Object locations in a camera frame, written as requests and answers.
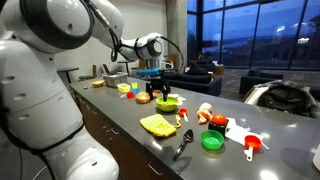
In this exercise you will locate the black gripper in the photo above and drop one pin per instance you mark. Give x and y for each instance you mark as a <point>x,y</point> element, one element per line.
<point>158,84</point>

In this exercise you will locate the black plastic spoon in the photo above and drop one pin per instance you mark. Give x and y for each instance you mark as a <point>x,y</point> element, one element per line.
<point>186,137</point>

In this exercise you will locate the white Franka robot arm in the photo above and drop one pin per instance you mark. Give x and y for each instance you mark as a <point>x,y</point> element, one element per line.
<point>33,83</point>

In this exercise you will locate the lime green mixing bowl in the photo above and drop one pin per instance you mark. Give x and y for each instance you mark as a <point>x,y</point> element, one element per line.
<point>166,105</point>

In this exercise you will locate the small green plastic bowl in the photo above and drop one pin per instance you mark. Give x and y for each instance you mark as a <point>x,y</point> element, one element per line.
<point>212,140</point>

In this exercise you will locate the orange toy carrot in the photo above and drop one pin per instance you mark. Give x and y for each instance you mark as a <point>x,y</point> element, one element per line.
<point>156,91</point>

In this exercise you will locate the wicker basket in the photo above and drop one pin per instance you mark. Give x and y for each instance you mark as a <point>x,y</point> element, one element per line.
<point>142,97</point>

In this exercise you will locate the small blue cup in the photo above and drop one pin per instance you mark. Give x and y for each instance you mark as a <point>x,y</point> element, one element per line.
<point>135,91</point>

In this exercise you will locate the small red measuring cup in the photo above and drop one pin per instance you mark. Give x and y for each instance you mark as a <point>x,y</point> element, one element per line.
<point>183,112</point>

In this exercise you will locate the yellow-green small cup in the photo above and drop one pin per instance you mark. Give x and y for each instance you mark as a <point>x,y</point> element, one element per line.
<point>134,85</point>

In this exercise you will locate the yellow knitted mitt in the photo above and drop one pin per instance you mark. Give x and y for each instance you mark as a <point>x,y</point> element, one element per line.
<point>157,125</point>

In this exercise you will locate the dark blue sofa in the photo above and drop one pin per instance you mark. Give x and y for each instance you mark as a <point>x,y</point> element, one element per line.
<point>196,83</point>

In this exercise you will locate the yellow plastic container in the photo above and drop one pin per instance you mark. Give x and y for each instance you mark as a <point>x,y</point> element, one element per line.
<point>123,87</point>

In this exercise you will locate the seated person dark clothes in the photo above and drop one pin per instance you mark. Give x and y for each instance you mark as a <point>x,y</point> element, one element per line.
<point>196,68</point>

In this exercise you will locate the orange white plush toy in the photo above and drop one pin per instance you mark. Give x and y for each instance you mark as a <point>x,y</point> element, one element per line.
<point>204,113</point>

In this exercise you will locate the grey metal container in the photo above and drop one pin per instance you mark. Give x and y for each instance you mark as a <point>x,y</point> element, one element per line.
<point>115,80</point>

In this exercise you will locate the orange ball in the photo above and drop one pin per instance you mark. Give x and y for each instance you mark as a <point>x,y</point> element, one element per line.
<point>219,119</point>

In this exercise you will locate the wooden side table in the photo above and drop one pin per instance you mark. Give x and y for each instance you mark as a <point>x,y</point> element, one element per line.
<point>219,70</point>

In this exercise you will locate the tan round dish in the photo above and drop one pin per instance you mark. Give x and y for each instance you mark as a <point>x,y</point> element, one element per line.
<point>98,83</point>

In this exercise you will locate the black cube block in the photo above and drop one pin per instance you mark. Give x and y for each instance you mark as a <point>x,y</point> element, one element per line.
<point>217,130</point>

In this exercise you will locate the dark wood counter cabinet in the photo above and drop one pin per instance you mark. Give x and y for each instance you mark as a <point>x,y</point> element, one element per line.
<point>110,140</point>

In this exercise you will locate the wooden chair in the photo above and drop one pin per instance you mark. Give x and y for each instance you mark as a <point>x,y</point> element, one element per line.
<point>89,76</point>

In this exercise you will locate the round dark table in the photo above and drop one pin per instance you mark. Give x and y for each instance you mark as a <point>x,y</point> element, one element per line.
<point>67,69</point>

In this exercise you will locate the dark blue armchair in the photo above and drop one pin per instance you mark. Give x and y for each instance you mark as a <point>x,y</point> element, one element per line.
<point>258,81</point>

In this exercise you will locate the large red measuring cup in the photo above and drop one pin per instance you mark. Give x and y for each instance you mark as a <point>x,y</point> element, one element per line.
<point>252,142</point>

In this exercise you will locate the grey jacket pile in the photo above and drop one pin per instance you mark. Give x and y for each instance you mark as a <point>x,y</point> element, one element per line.
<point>286,98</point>

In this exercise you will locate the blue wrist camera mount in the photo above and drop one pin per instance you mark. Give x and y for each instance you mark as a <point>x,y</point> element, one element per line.
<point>149,71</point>

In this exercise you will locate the large glass window wall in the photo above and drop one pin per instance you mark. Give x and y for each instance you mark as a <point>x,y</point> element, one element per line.
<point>240,33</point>

